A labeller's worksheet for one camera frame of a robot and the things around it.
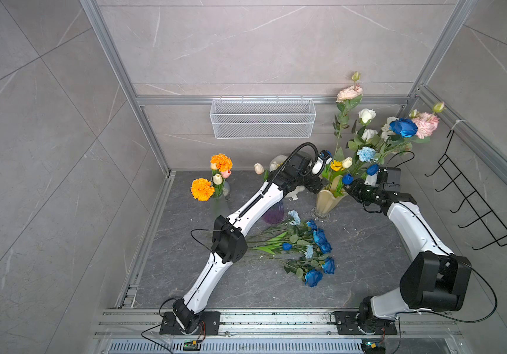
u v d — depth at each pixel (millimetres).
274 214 979
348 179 733
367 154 724
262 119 1007
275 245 886
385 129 732
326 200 858
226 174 783
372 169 742
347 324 729
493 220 611
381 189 649
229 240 566
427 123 647
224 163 746
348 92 784
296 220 955
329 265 817
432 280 424
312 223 937
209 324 734
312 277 797
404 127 633
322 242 837
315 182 758
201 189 686
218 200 903
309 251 858
